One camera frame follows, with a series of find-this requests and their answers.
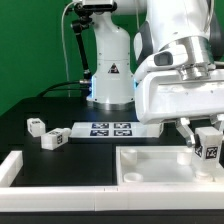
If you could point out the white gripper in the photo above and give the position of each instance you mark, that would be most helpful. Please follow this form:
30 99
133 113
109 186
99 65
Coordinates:
164 96

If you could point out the white square tabletop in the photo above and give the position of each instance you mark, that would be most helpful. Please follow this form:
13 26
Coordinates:
163 164

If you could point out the white marker base plate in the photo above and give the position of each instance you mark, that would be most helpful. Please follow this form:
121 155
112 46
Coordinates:
114 130

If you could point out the white U-shaped obstacle fence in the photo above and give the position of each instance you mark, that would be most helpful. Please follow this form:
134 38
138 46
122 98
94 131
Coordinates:
152 196

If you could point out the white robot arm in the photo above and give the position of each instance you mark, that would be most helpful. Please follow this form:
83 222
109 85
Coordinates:
176 35

